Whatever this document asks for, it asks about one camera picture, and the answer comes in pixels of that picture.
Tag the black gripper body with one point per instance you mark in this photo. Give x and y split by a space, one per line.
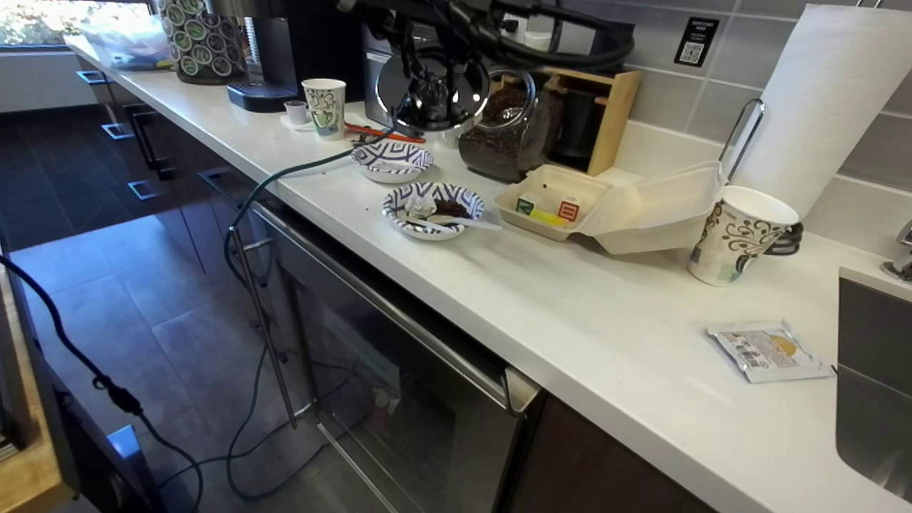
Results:
438 20

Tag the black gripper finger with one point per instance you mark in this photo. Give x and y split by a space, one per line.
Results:
423 58
464 58

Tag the silver round lid with knob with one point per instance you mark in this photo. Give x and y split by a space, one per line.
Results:
431 99

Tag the glass container of coffee beans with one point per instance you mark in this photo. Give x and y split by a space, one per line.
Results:
509 144

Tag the single coffee pod dark lid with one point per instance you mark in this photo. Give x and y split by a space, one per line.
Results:
294 112

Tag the white foam takeout container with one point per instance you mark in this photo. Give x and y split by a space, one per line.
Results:
636 218

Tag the orange plastic item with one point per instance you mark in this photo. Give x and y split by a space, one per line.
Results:
387 135

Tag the patterned paper cup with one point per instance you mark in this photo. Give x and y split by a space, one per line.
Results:
737 238
327 107

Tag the blue patterned paper plate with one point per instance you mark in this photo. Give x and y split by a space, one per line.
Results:
391 162

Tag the silver black Keurig coffee machine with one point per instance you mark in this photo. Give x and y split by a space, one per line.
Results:
303 47

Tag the black rectangular item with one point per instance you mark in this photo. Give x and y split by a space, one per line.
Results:
579 124

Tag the patterned ceramic bowl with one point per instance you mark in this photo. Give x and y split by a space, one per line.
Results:
417 202

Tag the dark chocolate food piece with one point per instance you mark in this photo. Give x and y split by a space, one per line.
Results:
451 205

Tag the green tea bag packet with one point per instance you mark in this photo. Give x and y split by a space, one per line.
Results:
525 205

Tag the wooden holder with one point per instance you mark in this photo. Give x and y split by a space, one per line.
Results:
615 124

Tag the white plastic fork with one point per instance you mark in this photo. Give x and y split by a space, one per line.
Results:
460 219

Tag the yellow tea bag packet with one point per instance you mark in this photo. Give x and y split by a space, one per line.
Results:
547 218

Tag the red tea bag packet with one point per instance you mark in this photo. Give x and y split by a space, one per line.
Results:
568 211

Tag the black QR code sticker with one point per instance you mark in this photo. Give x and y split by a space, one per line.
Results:
696 40

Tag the metal paper towel holder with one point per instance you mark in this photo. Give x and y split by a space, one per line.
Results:
743 137

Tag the clear plastic bag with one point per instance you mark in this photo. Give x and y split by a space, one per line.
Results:
130 42

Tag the patterned paper cup right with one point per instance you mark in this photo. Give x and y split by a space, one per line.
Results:
737 238

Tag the white paper towel roll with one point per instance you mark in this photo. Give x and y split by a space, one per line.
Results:
829 102

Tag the clear snack packet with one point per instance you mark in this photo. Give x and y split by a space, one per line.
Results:
765 350

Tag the black floor equipment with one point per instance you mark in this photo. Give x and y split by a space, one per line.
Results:
103 466

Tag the steel sink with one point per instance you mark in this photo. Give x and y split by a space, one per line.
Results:
879 380

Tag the wooden board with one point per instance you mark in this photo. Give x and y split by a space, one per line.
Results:
25 473

